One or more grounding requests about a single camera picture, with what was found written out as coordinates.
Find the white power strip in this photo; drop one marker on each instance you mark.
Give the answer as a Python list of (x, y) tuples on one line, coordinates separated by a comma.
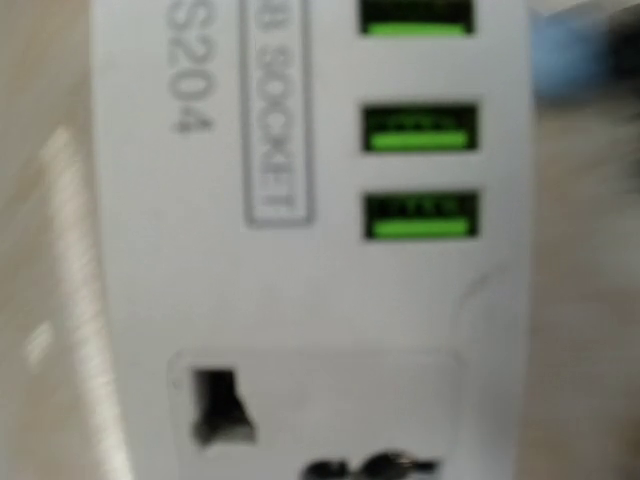
[(316, 228)]

